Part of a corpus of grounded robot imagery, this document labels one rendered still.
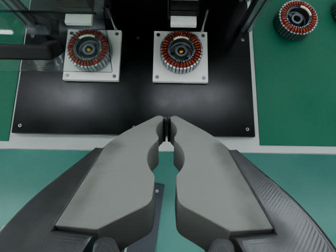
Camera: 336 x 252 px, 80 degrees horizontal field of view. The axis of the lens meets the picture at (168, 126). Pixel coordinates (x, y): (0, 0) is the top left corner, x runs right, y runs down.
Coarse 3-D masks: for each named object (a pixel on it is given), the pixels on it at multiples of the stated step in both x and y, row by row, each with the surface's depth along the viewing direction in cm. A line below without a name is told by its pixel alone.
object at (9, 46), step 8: (48, 40) 28; (56, 40) 28; (0, 48) 25; (8, 48) 25; (16, 48) 25; (24, 48) 25; (32, 48) 25; (40, 48) 25; (48, 48) 25; (56, 48) 27; (0, 56) 26; (8, 56) 26; (16, 56) 26; (24, 56) 26; (32, 56) 26; (40, 56) 26; (48, 56) 26; (56, 56) 27
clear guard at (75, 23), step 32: (0, 0) 26; (32, 0) 26; (64, 0) 26; (96, 0) 26; (0, 32) 27; (32, 32) 27; (64, 32) 27; (96, 32) 27; (0, 64) 30; (32, 64) 30; (64, 64) 30; (96, 64) 30
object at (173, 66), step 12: (168, 36) 53; (180, 36) 53; (192, 36) 53; (168, 48) 53; (180, 48) 54; (192, 48) 53; (168, 60) 52; (180, 60) 52; (192, 60) 51; (180, 72) 53
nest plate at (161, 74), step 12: (156, 36) 57; (204, 36) 57; (156, 48) 56; (204, 48) 56; (156, 60) 55; (204, 60) 56; (156, 72) 55; (168, 72) 55; (192, 72) 55; (204, 72) 55
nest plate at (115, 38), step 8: (112, 32) 57; (120, 32) 57; (112, 40) 56; (120, 40) 56; (112, 48) 56; (120, 48) 56; (112, 56) 55; (120, 56) 57; (112, 64) 55; (64, 72) 55; (72, 72) 55; (80, 72) 55; (88, 72) 55; (96, 72) 55; (104, 72) 55; (112, 72) 55; (64, 80) 55; (72, 80) 55; (80, 80) 55; (88, 80) 55; (96, 80) 55; (104, 80) 55; (112, 80) 55
